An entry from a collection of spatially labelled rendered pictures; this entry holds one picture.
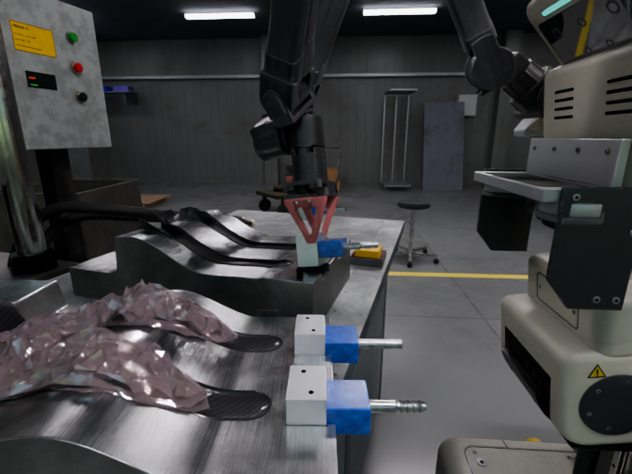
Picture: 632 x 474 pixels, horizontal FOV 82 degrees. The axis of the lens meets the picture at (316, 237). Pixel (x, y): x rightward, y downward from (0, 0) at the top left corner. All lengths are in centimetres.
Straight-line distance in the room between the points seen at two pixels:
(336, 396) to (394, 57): 874
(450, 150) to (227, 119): 514
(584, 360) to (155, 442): 56
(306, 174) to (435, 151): 793
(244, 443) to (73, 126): 113
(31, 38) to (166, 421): 111
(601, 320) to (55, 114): 133
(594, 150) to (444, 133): 803
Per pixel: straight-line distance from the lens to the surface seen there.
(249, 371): 43
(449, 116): 873
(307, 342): 44
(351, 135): 875
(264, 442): 35
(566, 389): 68
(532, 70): 86
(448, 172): 847
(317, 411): 35
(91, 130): 137
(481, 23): 84
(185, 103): 953
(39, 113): 128
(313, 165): 59
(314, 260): 59
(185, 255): 68
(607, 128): 65
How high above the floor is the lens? 110
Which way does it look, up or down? 15 degrees down
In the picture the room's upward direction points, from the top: straight up
